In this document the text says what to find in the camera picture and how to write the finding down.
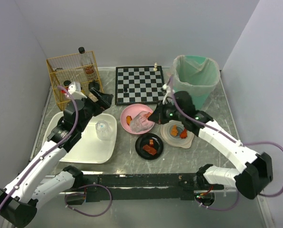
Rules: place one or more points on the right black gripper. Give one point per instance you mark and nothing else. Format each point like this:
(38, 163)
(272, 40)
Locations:
(159, 113)

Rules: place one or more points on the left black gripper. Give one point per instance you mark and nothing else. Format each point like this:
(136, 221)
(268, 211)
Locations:
(99, 101)

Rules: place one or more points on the clear plastic cup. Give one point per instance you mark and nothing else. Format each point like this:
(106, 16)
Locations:
(140, 123)
(104, 130)

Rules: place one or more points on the black lid spice jar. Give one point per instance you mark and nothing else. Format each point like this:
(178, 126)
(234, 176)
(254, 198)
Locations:
(95, 86)

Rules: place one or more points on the pink plate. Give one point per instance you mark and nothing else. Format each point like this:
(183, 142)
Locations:
(133, 110)

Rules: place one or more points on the black round plate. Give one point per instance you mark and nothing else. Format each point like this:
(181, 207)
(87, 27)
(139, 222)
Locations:
(143, 140)

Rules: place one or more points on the clear bottle red label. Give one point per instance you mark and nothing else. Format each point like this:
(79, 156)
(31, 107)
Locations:
(87, 65)

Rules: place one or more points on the black cap pepper shaker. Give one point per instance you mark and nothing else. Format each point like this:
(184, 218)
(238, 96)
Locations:
(66, 83)

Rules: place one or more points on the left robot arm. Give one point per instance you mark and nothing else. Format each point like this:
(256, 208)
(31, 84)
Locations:
(22, 197)

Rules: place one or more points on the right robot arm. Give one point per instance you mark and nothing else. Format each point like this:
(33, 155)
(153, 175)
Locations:
(252, 171)

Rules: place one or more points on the orange nugget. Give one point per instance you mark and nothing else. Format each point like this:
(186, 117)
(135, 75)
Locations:
(174, 132)

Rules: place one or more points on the chicken wing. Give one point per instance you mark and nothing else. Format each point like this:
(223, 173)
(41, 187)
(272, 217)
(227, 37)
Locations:
(128, 119)

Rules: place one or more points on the red chicken piece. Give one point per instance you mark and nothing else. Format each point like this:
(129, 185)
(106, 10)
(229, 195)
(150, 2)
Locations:
(183, 134)

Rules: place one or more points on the red meat slab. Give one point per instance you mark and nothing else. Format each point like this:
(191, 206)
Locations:
(150, 150)

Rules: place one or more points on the black white chessboard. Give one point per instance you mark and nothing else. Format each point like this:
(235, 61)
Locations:
(143, 84)

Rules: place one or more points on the beige blue ceramic plate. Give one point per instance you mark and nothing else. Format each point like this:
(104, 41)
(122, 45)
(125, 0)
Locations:
(176, 141)

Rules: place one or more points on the white chess piece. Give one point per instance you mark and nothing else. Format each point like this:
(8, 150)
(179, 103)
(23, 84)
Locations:
(155, 67)

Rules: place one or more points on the white plastic tub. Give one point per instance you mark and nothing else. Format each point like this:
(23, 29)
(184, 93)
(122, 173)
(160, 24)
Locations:
(90, 149)

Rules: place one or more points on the clear bin liner bag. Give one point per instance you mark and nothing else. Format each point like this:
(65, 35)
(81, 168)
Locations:
(193, 71)

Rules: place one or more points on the green trash bin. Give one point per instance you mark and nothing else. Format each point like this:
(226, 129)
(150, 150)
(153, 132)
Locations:
(200, 92)

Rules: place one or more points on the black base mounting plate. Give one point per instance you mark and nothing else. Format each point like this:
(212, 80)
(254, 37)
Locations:
(181, 186)

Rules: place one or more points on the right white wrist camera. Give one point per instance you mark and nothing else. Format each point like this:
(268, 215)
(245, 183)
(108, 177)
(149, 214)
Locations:
(167, 94)

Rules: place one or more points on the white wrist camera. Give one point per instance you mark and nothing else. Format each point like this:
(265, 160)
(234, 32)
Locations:
(167, 94)
(74, 89)

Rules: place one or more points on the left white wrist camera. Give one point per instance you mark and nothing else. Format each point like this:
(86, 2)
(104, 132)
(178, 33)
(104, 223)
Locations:
(74, 89)

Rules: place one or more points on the yellow wire rack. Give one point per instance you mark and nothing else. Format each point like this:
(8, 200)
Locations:
(68, 67)

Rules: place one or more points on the aluminium rail frame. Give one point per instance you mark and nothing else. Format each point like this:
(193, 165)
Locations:
(227, 211)

